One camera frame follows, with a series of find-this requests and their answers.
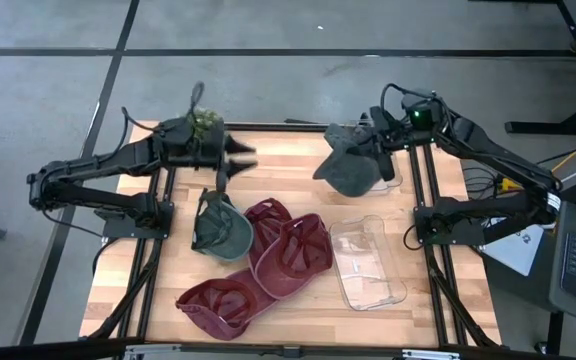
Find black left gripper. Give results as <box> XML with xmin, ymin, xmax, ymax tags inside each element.
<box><xmin>156</xmin><ymin>118</ymin><xmax>259</xmax><ymax>195</ymax></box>

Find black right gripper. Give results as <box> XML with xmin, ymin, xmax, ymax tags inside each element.
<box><xmin>367</xmin><ymin>106</ymin><xmax>438</xmax><ymax>183</ymax></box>

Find dark grey baseball cap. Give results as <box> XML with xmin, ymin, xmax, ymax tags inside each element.
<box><xmin>311</xmin><ymin>122</ymin><xmax>387</xmax><ymax>199</ymax></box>

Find maroon baseball cap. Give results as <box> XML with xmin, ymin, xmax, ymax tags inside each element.
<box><xmin>243</xmin><ymin>197</ymin><xmax>294</xmax><ymax>274</ymax></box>
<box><xmin>175</xmin><ymin>268</ymin><xmax>280</xmax><ymax>342</ymax></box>
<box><xmin>253</xmin><ymin>213</ymin><xmax>334</xmax><ymax>301</ymax></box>

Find dark green baseball cap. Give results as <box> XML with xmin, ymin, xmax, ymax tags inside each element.
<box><xmin>191</xmin><ymin>188</ymin><xmax>255</xmax><ymax>263</ymax></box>

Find white flat box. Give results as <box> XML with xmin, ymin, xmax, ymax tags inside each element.
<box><xmin>481</xmin><ymin>223</ymin><xmax>545</xmax><ymax>277</ymax></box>

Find black floor stand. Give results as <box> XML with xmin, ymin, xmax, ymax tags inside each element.
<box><xmin>467</xmin><ymin>0</ymin><xmax>576</xmax><ymax>137</ymax></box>

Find black front table bar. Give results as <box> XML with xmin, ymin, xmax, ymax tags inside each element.
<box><xmin>0</xmin><ymin>337</ymin><xmax>576</xmax><ymax>360</ymax></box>

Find black back table rail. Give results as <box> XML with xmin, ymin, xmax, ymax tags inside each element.
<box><xmin>225</xmin><ymin>121</ymin><xmax>364</xmax><ymax>133</ymax></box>

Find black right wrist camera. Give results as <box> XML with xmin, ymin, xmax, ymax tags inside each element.
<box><xmin>401</xmin><ymin>91</ymin><xmax>444</xmax><ymax>133</ymax></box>

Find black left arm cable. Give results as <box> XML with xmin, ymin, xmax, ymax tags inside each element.
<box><xmin>120</xmin><ymin>81</ymin><xmax>206</xmax><ymax>135</ymax></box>

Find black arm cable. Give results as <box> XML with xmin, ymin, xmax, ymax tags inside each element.
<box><xmin>379</xmin><ymin>82</ymin><xmax>422</xmax><ymax>114</ymax></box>
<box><xmin>120</xmin><ymin>81</ymin><xmax>206</xmax><ymax>135</ymax></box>

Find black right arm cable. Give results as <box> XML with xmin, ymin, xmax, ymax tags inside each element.
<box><xmin>379</xmin><ymin>82</ymin><xmax>422</xmax><ymax>114</ymax></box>

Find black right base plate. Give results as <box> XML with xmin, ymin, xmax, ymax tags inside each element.
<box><xmin>414</xmin><ymin>207</ymin><xmax>488</xmax><ymax>247</ymax></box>

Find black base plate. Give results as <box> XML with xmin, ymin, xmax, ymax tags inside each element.
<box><xmin>101</xmin><ymin>199</ymin><xmax>175</xmax><ymax>240</ymax></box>
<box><xmin>414</xmin><ymin>207</ymin><xmax>488</xmax><ymax>247</ymax></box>

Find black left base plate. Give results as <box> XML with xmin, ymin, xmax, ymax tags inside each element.
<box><xmin>101</xmin><ymin>199</ymin><xmax>175</xmax><ymax>240</ymax></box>

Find black right frame rails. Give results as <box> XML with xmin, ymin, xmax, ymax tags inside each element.
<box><xmin>406</xmin><ymin>143</ymin><xmax>500</xmax><ymax>349</ymax></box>

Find black frame rails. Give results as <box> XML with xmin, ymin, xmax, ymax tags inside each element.
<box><xmin>87</xmin><ymin>167</ymin><xmax>177</xmax><ymax>342</ymax></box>
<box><xmin>406</xmin><ymin>143</ymin><xmax>500</xmax><ymax>349</ymax></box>

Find black left frame rails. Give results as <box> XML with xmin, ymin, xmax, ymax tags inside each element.
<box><xmin>87</xmin><ymin>167</ymin><xmax>177</xmax><ymax>342</ymax></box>

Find yellow cable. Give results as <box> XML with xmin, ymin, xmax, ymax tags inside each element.
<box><xmin>497</xmin><ymin>148</ymin><xmax>576</xmax><ymax>194</ymax></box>

